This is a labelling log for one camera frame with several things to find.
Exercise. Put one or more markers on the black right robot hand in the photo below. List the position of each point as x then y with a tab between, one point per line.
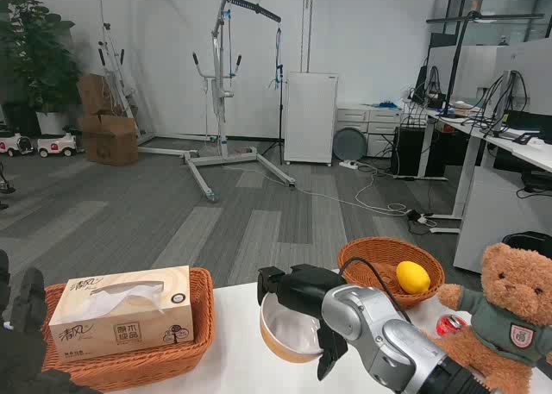
302	286

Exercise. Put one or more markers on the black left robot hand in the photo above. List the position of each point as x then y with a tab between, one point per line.
21	355

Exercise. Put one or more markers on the white and orange plastic bowl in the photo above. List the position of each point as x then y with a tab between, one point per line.
286	333

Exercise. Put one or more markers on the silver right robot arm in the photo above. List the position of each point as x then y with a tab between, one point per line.
388	338

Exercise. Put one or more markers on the round brown wicker basket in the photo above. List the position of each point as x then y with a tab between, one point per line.
371	256

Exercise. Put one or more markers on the rectangular orange wicker basket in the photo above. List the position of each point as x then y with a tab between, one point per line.
129	364

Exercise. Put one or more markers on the yellow lemon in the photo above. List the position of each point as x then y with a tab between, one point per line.
413	277

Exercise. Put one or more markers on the wood-print tissue box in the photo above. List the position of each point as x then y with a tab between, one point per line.
129	320

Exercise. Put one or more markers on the black and white power strip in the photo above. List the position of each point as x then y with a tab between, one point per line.
420	217

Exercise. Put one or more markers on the round grey tray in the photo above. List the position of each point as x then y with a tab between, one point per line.
350	144

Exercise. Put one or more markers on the red soda can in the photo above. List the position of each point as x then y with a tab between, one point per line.
450	325

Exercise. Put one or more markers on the white tall floor cabinet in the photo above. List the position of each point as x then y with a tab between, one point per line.
310	118

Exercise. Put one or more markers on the black computer tower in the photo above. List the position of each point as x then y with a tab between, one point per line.
407	152

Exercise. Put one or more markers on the black tripod stand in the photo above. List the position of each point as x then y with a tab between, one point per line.
281	109

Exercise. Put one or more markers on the white drawer cabinet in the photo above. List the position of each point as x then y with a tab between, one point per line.
379	122

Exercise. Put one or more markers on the brown teddy bear green sweater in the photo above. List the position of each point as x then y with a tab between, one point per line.
509	316

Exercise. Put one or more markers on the white toy ride-on car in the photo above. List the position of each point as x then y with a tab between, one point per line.
13	144
56	143

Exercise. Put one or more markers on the white patient lift hoist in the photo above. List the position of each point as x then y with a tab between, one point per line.
217	88

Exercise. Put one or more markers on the black waste bin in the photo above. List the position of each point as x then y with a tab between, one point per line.
526	241

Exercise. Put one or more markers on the large brown cardboard box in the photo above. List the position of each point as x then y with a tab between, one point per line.
112	141

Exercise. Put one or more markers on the white plant pot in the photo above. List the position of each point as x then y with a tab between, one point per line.
52	122

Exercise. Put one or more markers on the black-backed computer monitor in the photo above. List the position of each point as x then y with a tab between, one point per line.
420	81

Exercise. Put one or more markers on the white office desk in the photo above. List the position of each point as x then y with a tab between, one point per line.
532	152

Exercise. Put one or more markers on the small brown cardboard box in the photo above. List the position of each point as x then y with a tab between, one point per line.
92	94

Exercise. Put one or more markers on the black flat monitor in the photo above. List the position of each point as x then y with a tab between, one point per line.
530	124

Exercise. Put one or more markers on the white-backed computer monitor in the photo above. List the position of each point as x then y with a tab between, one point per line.
509	92

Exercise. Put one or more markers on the green leafy potted plant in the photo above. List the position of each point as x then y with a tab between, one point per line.
34	58

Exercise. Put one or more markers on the black overhead desk lamp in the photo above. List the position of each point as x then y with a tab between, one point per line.
463	27

